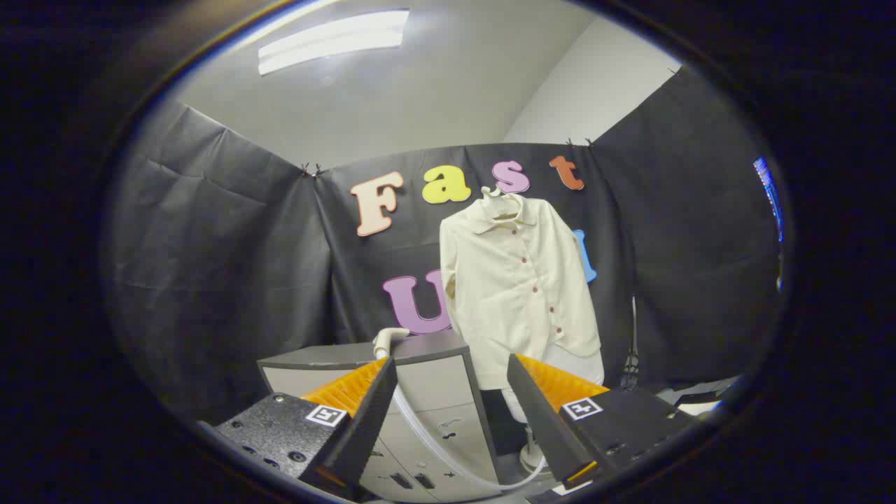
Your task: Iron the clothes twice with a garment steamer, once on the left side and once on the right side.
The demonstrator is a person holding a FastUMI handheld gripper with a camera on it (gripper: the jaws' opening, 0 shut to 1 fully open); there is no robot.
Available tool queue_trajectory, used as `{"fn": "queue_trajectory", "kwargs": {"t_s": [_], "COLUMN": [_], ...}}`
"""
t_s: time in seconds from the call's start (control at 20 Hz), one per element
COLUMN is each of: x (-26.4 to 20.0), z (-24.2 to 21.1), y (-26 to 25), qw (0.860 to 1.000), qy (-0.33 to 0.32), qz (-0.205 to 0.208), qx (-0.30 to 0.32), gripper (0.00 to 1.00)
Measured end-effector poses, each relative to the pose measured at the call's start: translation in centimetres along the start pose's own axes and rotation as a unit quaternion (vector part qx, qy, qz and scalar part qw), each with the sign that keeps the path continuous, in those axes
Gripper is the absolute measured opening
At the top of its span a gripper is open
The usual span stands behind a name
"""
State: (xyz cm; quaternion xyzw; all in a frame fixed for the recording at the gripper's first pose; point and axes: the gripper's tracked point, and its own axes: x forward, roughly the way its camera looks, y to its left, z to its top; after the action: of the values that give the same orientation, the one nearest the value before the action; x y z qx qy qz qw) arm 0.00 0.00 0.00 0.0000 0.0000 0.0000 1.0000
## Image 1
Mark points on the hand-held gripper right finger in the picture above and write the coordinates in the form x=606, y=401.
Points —
x=539, y=420

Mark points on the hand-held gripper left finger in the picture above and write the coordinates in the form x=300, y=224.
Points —
x=364, y=427

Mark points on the white garment steamer head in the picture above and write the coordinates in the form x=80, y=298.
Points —
x=385, y=341

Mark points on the cream button shirt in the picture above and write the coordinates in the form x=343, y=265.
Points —
x=511, y=280

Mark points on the grey cabinet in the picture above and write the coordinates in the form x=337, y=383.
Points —
x=434, y=392

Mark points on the black backdrop cloth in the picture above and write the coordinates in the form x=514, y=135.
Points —
x=231, y=266

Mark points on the ceiling light panel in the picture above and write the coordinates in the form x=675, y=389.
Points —
x=329, y=42

